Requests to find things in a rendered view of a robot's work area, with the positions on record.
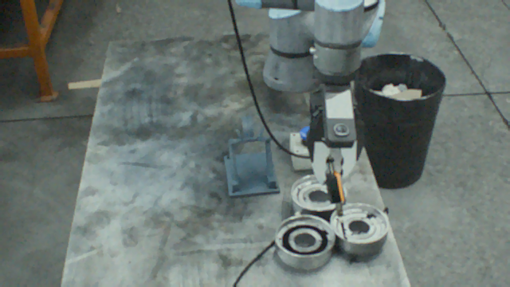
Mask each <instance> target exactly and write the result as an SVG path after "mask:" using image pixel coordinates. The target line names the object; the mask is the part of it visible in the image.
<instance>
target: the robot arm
mask: <svg viewBox="0 0 510 287"><path fill-rule="evenodd" d="M236 3H237V4H238V5H239V6H246V7H249V8H258V9H259V10H261V8H263V9H270V11H269V16H270V51H269V55H268V58H267V61H265V65H264V68H263V80H264V82H265V83H266V84H267V85H268V86H270V87H271V88H274V90H277V91H280V92H288V93H299V92H308V91H310V97H309V119H310V123H309V129H308V131H307V133H306V145H307V149H308V154H309V157H310V161H311V164H312V166H313V168H314V172H315V175H316V178H317V179H318V181H319V182H320V185H321V186H322V187H323V186H324V184H325V183H326V181H327V177H326V170H327V168H328V167H327V164H326V161H327V157H328V156H329V154H330V149H339V150H340V152H341V155H342V157H343V158H342V159H341V167H342V169H341V172H340V174H341V177H342V181H343V184H344V183H345V182H346V181H347V179H348V178H349V176H350V175H351V174H352V172H353V170H354V168H355V165H356V164H357V162H358V160H359V157H360V154H361V151H362V150H363V145H364V133H363V122H362V121H358V118H359V117H360V114H359V112H358V111H357V110H356V108H357V103H356V101H355V97H354V95H353V93H351V83H350V81H354V80H356V79H357V78H358V77H359V67H360V66H361V55H362V48H372V47H374V46H376V44H377V43H378V40H379V35H380V32H381V28H382V25H383V17H384V13H385V9H384V7H385V2H384V1H383V0H236ZM319 85H321V88H320V90H316V91H311V90H313V89H316V88H317V87H318V86H319ZM315 93H320V94H315ZM322 139H325V140H322Z"/></svg>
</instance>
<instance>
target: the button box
mask: <svg viewBox="0 0 510 287"><path fill-rule="evenodd" d="M291 152H293V153H296V154H298V155H309V154H308V149H307V145H306V140H303V139H302V138H301V137H300V133H291ZM292 163H293V168H294V171H299V170H314V168H313V166H312V164H311V161H310V159H304V158H298V157H295V156H293V155H292Z"/></svg>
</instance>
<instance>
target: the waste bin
mask: <svg viewBox="0 0 510 287"><path fill-rule="evenodd" d="M353 85H354V90H352V93H353V94H354V97H355V101H356V103H357V108H356V110H357V111H358V112H359V114H360V117H359V118H358V121H362V122H363V133H364V145H363V147H364V151H366V153H367V157H368V159H369V163H370V165H371V170H372V172H373V176H374V177H375V182H376V184H377V186H379V187H382V188H387V187H388V189H395V188H398V187H406V186H409V185H411V184H413V183H415V182H417V181H418V180H419V179H420V178H421V176H422V173H423V170H424V166H425V163H426V156H427V153H428V150H429V146H430V141H431V137H432V133H433V129H434V124H435V121H436V117H437V114H438V111H439V107H440V103H441V98H442V95H443V92H444V90H445V85H446V79H445V75H444V73H443V72H442V71H441V70H440V69H439V68H438V67H437V66H436V65H435V64H434V63H432V62H429V61H427V59H425V58H424V57H419V56H416V55H413V54H408V53H388V52H384V53H376V54H371V55H369V57H366V58H364V59H362V60H361V66H360V67H359V77H358V78H357V79H356V80H354V81H353ZM389 85H392V86H393V87H398V86H399V85H406V88H407V90H409V89H414V90H421V95H420V97H421V98H417V99H397V98H391V97H387V96H384V95H381V94H378V93H376V92H381V91H382V89H383V88H385V87H386V86H389ZM371 90H372V91H371Z"/></svg>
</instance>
